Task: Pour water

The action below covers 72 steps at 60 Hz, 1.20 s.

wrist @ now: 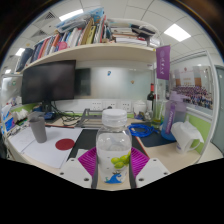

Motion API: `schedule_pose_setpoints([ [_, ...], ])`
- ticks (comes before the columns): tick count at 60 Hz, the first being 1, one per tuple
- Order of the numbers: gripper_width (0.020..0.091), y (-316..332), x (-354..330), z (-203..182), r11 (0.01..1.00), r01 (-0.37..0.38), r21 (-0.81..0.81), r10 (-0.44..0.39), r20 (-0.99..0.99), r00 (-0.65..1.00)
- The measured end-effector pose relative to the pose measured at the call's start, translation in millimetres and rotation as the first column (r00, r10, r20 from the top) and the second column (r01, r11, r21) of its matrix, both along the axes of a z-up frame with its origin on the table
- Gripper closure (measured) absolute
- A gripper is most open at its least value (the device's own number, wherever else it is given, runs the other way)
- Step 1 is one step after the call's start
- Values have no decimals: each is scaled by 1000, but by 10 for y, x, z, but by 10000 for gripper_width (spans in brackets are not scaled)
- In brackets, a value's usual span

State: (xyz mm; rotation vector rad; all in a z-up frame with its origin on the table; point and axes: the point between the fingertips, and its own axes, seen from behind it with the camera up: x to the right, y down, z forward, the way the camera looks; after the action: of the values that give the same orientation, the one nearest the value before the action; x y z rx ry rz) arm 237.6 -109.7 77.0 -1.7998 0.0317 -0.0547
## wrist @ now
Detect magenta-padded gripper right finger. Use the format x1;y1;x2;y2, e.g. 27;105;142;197
128;147;171;190

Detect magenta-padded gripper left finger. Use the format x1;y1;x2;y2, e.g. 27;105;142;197
58;147;100;190

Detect clear plastic drink bottle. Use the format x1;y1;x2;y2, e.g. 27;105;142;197
95;108;133;185

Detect purple water bottle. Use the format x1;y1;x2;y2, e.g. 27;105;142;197
160;91;188;141

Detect flat round red coaster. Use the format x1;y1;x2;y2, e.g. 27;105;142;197
54;138;76;151

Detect blank white paper sheet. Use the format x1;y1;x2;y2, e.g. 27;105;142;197
21;126;84;169

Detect dark blue mouse pad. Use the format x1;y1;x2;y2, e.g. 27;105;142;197
137;130;173;148

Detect white jug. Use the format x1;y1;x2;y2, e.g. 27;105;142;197
170;120;205;155

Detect grey metal laptop stand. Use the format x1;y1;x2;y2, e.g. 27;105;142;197
76;108;104;128

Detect grey mug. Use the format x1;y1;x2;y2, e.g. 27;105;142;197
27;111;48;144

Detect small blue electronic box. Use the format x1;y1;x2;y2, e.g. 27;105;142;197
43;111;57;121

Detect white paper with handwriting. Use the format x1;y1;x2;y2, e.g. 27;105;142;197
8;126;38;153

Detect dark wine bottle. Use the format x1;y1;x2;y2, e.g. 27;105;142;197
146;83;156;113

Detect white tissue pack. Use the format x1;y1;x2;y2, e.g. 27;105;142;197
14;108;29;121

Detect blue printed box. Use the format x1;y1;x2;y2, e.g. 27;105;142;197
1;104;18;134

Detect black computer monitor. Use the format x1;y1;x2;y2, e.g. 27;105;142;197
21;59;77;105

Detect purple hanging banner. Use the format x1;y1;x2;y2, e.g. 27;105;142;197
155;45;172;81

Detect coiled blue cable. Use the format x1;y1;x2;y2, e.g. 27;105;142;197
127;122;156;139

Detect black cables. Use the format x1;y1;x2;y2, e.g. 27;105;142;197
49;103;81;127

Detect white wall sockets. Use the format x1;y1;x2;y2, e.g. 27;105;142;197
89;98;133;113

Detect group photo wall poster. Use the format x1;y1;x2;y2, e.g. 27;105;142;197
169;65;214;111

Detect wall shelf with books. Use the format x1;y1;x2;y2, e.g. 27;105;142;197
13;6;163;73

